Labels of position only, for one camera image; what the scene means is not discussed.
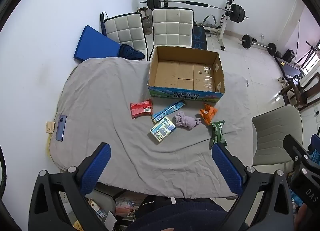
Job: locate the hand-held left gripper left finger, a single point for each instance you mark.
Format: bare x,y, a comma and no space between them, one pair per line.
96,168

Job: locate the printed plastic bag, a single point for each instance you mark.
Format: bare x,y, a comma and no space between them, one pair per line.
130,207

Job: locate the long barbell with black plates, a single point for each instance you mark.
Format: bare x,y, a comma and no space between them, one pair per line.
195,3

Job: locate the black box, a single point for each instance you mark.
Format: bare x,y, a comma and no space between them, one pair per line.
288,55

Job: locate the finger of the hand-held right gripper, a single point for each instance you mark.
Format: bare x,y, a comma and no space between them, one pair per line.
295,152
315,156

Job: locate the short barbell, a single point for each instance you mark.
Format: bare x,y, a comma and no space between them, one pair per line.
247,40

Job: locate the white weight bench rack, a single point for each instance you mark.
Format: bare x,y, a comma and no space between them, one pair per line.
225,21

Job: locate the grey shell chair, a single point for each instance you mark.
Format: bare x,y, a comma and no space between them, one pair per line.
275,133

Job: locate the dark wooden chair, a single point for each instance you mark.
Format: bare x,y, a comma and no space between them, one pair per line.
300,91

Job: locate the green snack packet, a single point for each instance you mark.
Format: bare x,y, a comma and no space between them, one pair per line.
218,132

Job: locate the small printed carton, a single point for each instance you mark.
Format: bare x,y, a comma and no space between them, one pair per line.
93,204

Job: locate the person's dark clothing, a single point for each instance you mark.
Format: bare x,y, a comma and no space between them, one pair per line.
187,216

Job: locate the window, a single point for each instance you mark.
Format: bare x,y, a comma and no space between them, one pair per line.
312,58

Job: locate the purple sock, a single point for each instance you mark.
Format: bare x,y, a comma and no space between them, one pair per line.
186,120

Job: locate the red snack packet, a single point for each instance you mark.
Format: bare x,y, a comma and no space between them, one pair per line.
141,108

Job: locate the person's right forearm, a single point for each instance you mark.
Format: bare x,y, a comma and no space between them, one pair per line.
302,217

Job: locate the beige paper scrap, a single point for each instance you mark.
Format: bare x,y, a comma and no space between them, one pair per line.
50,127

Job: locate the orange snack packet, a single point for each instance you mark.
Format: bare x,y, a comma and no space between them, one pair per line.
208,114

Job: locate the cardboard box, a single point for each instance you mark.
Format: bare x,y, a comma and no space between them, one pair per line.
185,76

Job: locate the dark blue cloth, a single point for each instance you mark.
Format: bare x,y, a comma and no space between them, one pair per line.
131,52

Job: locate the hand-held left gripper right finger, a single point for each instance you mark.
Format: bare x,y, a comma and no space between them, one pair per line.
227,171

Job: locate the blue smartphone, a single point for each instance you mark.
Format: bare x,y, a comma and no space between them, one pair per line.
61,128

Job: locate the grey bench leg attachment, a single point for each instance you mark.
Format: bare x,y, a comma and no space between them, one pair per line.
209,18

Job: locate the white slipper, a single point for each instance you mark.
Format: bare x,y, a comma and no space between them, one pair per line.
282,81

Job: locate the long blue snack packet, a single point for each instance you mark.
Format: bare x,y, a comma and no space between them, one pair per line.
168,111

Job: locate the white quilted chair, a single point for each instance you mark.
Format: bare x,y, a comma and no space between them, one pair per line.
172,27
125,30

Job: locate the white blue small carton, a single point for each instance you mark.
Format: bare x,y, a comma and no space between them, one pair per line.
162,129

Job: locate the black blue bench pad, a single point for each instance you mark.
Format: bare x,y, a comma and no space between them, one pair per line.
199,38

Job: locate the blue foam mat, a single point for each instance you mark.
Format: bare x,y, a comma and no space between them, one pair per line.
96,43

